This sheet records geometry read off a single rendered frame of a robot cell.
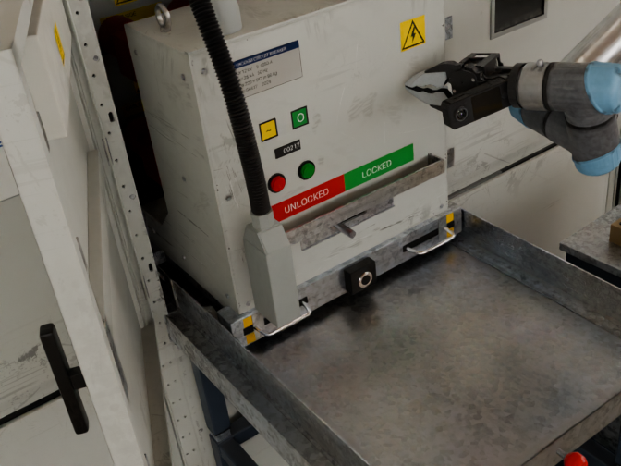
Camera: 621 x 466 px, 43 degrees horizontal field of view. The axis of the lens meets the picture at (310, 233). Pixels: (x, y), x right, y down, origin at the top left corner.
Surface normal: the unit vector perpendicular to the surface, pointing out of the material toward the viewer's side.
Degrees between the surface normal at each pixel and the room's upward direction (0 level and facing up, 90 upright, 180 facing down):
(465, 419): 0
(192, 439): 90
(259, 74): 90
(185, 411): 90
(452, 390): 0
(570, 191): 90
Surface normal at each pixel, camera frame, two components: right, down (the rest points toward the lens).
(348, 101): 0.58, 0.39
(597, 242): -0.11, -0.84
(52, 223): 0.24, 0.50
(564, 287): -0.81, 0.39
